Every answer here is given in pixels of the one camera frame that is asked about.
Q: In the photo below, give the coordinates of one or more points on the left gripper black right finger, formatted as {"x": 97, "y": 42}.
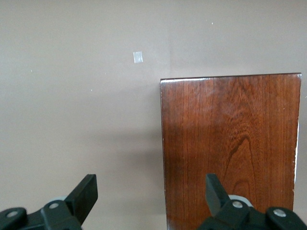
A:
{"x": 216, "y": 198}

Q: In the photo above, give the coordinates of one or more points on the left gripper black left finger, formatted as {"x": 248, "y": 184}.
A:
{"x": 81, "y": 198}

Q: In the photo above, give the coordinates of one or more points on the small clear tape piece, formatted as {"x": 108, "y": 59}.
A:
{"x": 138, "y": 57}

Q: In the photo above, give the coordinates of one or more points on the dark brown wooden cabinet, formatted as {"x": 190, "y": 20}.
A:
{"x": 227, "y": 131}

